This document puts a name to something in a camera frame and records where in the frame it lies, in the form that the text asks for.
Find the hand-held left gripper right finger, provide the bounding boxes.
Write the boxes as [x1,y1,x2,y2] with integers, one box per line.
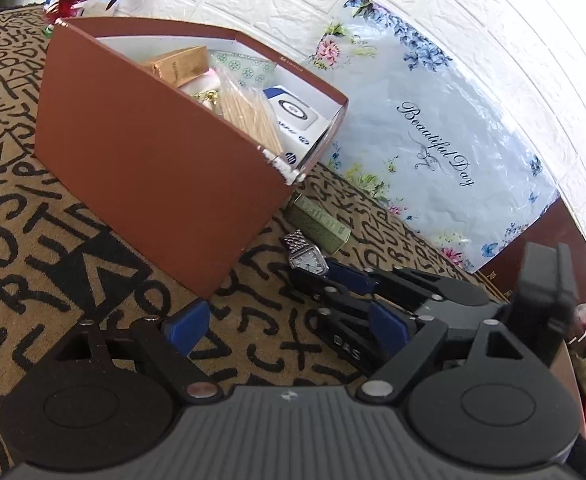
[355,300,548,403]

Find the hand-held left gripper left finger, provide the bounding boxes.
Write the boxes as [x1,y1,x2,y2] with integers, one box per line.
[43,300,224,403]

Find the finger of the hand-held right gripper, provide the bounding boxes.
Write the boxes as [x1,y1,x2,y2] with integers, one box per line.
[289,259,424,312]
[313,304,381,378]

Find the silver wristwatch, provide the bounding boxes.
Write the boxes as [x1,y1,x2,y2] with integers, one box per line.
[284,229,330,278]

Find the brown cardboard box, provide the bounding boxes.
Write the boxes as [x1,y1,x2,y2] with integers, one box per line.
[36,16,350,300]

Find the bag of toothpicks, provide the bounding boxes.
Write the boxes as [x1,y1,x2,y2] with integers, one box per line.
[215,67,286,156]

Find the gold slim box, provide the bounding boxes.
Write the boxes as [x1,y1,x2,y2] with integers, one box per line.
[140,46,210,88]

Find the letter-print covered desktop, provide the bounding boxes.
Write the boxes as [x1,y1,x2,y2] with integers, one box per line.
[0,5,504,467]

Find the olive green small box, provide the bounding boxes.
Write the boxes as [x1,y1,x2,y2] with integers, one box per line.
[288,194,352,255]

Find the dark brown wooden board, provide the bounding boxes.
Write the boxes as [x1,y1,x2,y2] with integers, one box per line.
[475,197,586,307]

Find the floral plastic bag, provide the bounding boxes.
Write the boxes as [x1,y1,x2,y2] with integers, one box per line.
[305,0,561,275]

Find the white and blue carton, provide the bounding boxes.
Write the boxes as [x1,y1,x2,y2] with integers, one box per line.
[262,85,333,172]

